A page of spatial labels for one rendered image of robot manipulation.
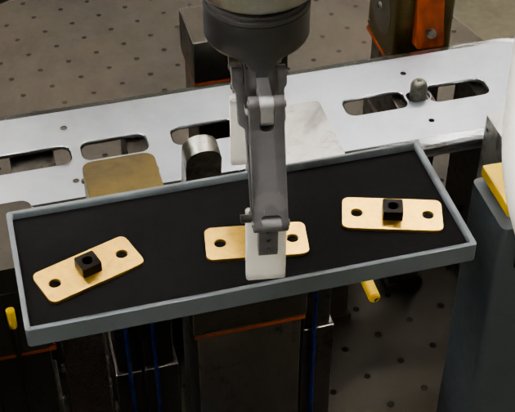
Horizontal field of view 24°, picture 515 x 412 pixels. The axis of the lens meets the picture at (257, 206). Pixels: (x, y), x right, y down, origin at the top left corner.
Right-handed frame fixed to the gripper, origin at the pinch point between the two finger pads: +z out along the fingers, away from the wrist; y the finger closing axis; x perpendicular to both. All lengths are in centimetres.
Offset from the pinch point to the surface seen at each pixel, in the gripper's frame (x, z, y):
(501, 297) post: -22.5, 14.6, 1.6
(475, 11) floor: -83, 120, 206
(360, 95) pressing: -16.4, 20.1, 40.0
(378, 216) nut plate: -10.5, 3.8, 1.9
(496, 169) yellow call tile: -22.0, 4.1, 7.1
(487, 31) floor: -84, 120, 196
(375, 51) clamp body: -22, 28, 60
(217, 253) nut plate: 3.3, 3.8, -1.2
